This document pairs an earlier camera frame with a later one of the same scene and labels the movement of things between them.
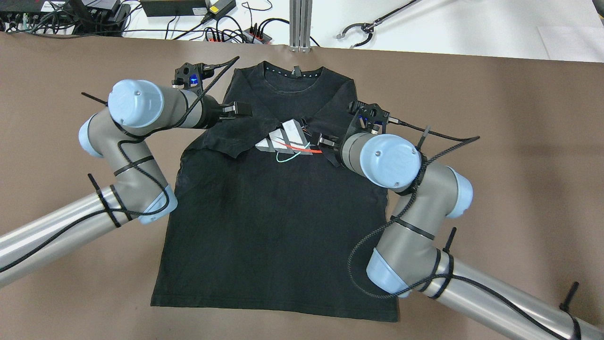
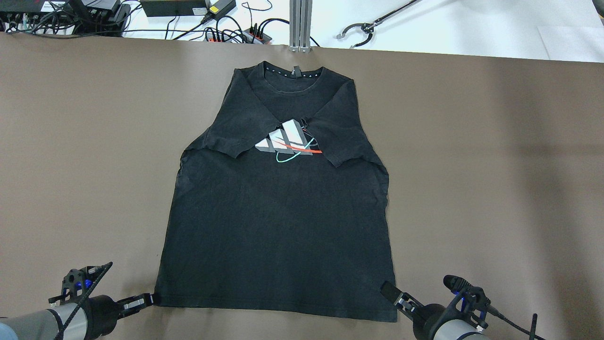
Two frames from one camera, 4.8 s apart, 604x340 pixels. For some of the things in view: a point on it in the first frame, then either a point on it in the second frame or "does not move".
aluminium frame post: (300, 21) does not move
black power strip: (249, 35) does not move
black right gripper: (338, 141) -> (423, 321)
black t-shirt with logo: (264, 222) does not move
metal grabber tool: (369, 27) does not move
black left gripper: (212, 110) -> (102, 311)
